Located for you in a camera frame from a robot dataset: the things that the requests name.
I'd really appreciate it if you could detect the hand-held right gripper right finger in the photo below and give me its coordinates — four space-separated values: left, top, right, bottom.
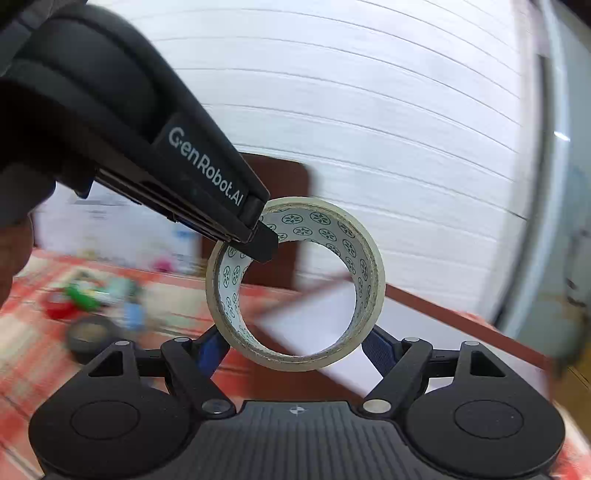
362 324 509 417

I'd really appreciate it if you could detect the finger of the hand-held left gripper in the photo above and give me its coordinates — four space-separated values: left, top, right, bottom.
95 169 280 265

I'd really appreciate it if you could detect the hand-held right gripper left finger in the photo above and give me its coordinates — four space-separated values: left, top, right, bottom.
85 324 234 419

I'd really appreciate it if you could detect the clear packing tape roll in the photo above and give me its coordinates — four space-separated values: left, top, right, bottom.
206 196 387 373

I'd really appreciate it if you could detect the person's left forearm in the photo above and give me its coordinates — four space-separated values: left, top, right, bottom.
0 210 34 308

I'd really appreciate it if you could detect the brown wooden headboard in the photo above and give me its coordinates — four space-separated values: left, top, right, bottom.
194 154 312 289

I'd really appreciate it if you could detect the light blue small item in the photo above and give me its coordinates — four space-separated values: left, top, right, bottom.
122 302 146 330

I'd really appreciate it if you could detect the black tape roll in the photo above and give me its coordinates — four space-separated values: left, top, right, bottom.
66 315 122 364

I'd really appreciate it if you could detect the white floral plastic bag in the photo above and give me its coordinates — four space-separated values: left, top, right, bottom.
36 191 197 275

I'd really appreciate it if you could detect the green packet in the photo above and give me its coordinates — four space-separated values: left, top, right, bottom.
64 279 102 311

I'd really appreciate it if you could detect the red round item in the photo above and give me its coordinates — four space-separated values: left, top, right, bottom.
45 292 72 320

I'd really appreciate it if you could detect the red plaid blanket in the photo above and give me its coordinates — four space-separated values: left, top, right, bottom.
0 249 591 480

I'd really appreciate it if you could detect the grey door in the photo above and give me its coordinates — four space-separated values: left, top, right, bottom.
494 0 591 370

